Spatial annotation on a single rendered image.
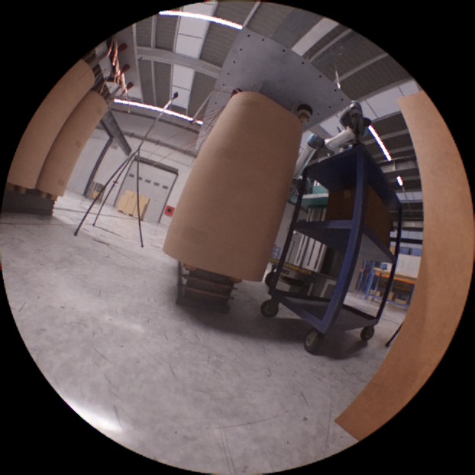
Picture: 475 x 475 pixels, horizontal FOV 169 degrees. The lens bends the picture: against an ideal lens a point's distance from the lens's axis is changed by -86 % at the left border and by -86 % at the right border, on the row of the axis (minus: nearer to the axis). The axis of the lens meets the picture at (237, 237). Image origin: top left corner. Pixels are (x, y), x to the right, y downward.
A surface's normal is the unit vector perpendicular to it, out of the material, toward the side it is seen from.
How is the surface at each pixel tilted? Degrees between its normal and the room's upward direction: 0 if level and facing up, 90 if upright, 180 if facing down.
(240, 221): 90
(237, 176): 90
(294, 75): 180
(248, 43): 180
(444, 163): 90
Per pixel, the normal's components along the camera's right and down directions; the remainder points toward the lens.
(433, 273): -0.88, -0.32
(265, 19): -0.40, 0.91
